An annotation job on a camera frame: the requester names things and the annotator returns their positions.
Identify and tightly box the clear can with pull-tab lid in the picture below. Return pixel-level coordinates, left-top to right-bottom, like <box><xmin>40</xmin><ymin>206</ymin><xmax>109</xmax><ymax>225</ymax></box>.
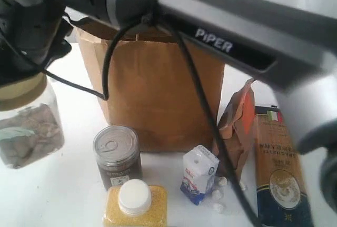
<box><xmin>93</xmin><ymin>125</ymin><xmax>143</xmax><ymax>190</ymax></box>

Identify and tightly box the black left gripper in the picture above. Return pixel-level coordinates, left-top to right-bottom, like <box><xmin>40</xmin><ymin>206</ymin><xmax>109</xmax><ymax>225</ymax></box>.
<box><xmin>1</xmin><ymin>0</ymin><xmax>73</xmax><ymax>86</ymax></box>

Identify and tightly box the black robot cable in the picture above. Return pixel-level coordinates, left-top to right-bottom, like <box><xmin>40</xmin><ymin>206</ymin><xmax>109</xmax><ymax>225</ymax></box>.
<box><xmin>0</xmin><ymin>0</ymin><xmax>260</xmax><ymax>227</ymax></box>

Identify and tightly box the spaghetti package dark blue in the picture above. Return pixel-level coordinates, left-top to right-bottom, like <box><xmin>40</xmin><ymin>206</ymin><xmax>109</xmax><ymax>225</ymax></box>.
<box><xmin>254</xmin><ymin>106</ymin><xmax>314</xmax><ymax>226</ymax></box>

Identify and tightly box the brown orange snack pouch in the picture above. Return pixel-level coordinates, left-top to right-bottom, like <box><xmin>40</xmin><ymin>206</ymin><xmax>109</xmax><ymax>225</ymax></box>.
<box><xmin>218</xmin><ymin>78</ymin><xmax>255</xmax><ymax>180</ymax></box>

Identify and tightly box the brown paper shopping bag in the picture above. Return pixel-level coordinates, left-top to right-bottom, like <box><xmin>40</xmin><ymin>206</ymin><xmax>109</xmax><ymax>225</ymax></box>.
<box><xmin>74</xmin><ymin>18</ymin><xmax>225</xmax><ymax>152</ymax></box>

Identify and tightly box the white blue milk carton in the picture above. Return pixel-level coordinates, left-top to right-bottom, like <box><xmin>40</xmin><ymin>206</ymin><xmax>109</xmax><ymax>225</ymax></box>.
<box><xmin>180</xmin><ymin>145</ymin><xmax>219</xmax><ymax>205</ymax></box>

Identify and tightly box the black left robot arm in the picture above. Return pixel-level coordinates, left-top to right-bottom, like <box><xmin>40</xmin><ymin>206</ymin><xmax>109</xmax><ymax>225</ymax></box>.
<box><xmin>1</xmin><ymin>0</ymin><xmax>336</xmax><ymax>154</ymax></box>

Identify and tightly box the yellow millet bottle white cap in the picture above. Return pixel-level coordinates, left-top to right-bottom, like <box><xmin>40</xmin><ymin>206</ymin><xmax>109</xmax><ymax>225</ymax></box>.
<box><xmin>103</xmin><ymin>179</ymin><xmax>167</xmax><ymax>226</ymax></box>

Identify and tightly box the white candy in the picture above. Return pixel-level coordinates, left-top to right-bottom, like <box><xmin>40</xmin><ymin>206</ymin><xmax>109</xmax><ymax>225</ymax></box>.
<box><xmin>239</xmin><ymin>181</ymin><xmax>249</xmax><ymax>192</ymax></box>
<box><xmin>212</xmin><ymin>202</ymin><xmax>225</xmax><ymax>214</ymax></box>
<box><xmin>217</xmin><ymin>176</ymin><xmax>227</xmax><ymax>187</ymax></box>
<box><xmin>212</xmin><ymin>189</ymin><xmax>223</xmax><ymax>201</ymax></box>

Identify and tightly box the clear jar with gold lid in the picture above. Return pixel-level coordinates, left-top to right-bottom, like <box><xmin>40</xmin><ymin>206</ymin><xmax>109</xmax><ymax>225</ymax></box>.
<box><xmin>1</xmin><ymin>74</ymin><xmax>64</xmax><ymax>169</ymax></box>

